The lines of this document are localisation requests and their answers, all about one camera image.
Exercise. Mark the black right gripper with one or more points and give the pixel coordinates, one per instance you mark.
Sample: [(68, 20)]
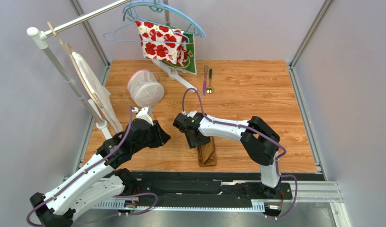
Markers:
[(197, 140)]

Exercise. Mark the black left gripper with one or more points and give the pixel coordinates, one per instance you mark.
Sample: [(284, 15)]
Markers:
[(161, 137)]

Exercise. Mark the brown cloth napkin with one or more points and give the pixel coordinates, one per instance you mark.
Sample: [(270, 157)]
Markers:
[(207, 154)]

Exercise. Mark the purple handled knife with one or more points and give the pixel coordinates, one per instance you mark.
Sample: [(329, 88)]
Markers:
[(204, 85)]

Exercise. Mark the gold spoon black handle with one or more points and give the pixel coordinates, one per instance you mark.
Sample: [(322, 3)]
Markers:
[(209, 88)]

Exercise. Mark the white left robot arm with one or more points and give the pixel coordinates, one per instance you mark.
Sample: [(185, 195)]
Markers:
[(100, 178)]

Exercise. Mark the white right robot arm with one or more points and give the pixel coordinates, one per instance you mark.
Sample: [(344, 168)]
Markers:
[(259, 140)]

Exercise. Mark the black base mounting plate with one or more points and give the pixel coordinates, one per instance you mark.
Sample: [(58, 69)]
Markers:
[(202, 189)]

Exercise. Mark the white mesh laundry basket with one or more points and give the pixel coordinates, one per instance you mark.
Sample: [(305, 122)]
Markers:
[(144, 88)]

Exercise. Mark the white mesh garment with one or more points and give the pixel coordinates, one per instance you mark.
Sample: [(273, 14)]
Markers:
[(98, 91)]

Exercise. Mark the green patterned cloth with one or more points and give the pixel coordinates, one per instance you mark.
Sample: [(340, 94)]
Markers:
[(190, 65)]

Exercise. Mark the red floral cloth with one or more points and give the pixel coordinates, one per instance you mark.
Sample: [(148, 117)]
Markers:
[(173, 54)]

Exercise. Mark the wooden hanger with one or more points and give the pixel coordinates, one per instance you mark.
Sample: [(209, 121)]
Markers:
[(68, 48)]

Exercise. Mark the teal plastic hanger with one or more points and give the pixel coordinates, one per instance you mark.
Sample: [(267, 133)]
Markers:
[(149, 6)]

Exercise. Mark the blue plastic hanger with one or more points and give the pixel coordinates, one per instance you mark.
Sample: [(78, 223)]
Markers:
[(177, 14)]

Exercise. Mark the white clothes rack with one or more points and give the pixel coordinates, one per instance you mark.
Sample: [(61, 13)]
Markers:
[(40, 37)]

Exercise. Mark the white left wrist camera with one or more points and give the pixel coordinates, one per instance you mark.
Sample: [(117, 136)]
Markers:
[(145, 113)]

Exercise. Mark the light blue wire hanger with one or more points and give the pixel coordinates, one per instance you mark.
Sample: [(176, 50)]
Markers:
[(150, 31)]

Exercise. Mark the aluminium frame rail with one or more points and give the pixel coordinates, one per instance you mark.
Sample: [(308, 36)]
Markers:
[(304, 192)]

